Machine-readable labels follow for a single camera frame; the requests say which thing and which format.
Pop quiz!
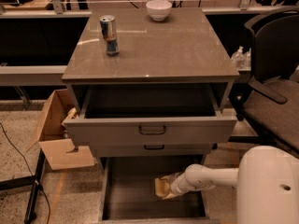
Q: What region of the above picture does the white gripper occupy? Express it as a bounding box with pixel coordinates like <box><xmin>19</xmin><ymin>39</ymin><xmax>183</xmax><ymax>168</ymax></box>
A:
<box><xmin>160</xmin><ymin>172</ymin><xmax>188</xmax><ymax>200</ymax></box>

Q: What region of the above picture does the yellow sponge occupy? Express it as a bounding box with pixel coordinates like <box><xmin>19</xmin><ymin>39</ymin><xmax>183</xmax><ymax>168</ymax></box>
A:
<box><xmin>154</xmin><ymin>177</ymin><xmax>170</xmax><ymax>199</ymax></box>

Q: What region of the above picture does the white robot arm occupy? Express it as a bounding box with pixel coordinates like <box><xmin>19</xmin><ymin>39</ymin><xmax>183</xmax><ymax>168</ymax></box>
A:
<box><xmin>155</xmin><ymin>146</ymin><xmax>299</xmax><ymax>224</ymax></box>

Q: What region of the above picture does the grey bottom drawer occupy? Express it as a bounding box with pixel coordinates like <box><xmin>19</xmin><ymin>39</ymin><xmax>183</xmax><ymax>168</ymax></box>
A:
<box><xmin>99</xmin><ymin>156</ymin><xmax>220</xmax><ymax>224</ymax></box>

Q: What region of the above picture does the grey drawer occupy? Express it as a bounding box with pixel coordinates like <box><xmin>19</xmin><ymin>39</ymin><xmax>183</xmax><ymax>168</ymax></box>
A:
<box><xmin>99</xmin><ymin>156</ymin><xmax>220</xmax><ymax>224</ymax></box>
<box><xmin>65</xmin><ymin>86</ymin><xmax>236</xmax><ymax>147</ymax></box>
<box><xmin>90</xmin><ymin>144</ymin><xmax>213</xmax><ymax>158</ymax></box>

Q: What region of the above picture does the grey top drawer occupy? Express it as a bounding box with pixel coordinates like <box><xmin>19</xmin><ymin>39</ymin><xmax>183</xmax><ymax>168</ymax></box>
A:
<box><xmin>65</xmin><ymin>86</ymin><xmax>236</xmax><ymax>147</ymax></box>

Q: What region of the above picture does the grey middle drawer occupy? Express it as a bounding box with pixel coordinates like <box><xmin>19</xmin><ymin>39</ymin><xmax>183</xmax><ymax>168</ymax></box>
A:
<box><xmin>90</xmin><ymin>144</ymin><xmax>213</xmax><ymax>158</ymax></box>

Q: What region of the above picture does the grey drawer cabinet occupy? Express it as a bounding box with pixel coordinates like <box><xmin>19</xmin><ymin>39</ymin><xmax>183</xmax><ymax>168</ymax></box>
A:
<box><xmin>61</xmin><ymin>7</ymin><xmax>240</xmax><ymax>163</ymax></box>

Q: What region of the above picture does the open cardboard box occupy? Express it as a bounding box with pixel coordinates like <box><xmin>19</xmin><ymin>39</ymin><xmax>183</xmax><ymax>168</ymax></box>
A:
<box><xmin>29</xmin><ymin>89</ymin><xmax>95</xmax><ymax>170</ymax></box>

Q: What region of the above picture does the black office chair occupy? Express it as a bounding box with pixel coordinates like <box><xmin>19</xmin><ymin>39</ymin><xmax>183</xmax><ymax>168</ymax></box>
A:
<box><xmin>229</xmin><ymin>6</ymin><xmax>299</xmax><ymax>153</ymax></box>

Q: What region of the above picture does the black stand leg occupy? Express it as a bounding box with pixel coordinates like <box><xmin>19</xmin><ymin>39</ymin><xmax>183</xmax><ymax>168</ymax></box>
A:
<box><xmin>0</xmin><ymin>151</ymin><xmax>45</xmax><ymax>224</ymax></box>

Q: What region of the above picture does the clear plastic bottle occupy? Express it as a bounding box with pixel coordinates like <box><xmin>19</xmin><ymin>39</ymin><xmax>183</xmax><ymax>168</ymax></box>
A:
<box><xmin>231</xmin><ymin>46</ymin><xmax>245</xmax><ymax>69</ymax></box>
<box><xmin>243</xmin><ymin>49</ymin><xmax>251</xmax><ymax>68</ymax></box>

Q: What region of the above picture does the silver blue drink can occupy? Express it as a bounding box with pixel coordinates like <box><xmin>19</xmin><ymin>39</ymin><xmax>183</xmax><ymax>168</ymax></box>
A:
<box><xmin>100</xmin><ymin>15</ymin><xmax>119</xmax><ymax>56</ymax></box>

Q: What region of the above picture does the white bowl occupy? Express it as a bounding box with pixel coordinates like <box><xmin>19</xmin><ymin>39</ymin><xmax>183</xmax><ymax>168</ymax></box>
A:
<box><xmin>146</xmin><ymin>0</ymin><xmax>172</xmax><ymax>21</ymax></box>

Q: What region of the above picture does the black floor cable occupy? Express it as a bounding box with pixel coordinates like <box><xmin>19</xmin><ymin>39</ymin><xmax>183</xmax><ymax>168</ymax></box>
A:
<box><xmin>0</xmin><ymin>121</ymin><xmax>52</xmax><ymax>224</ymax></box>

